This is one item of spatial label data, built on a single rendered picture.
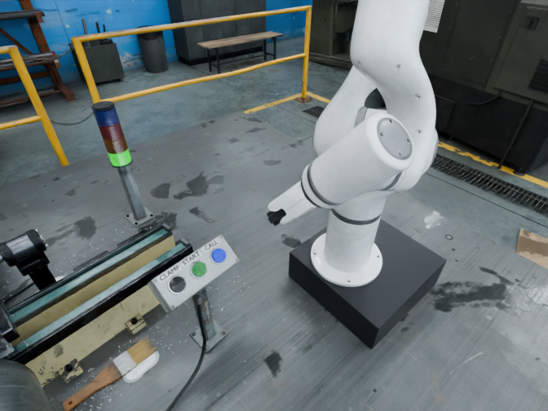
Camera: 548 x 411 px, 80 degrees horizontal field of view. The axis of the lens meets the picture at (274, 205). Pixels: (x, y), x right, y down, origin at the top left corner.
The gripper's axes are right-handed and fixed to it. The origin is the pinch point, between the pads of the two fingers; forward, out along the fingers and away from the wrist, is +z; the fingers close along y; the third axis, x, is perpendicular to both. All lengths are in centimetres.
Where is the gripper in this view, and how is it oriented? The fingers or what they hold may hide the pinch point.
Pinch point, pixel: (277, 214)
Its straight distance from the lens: 67.8
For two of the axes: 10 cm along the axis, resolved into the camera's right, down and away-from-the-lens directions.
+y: -6.8, 4.6, -5.8
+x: 5.7, 8.2, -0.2
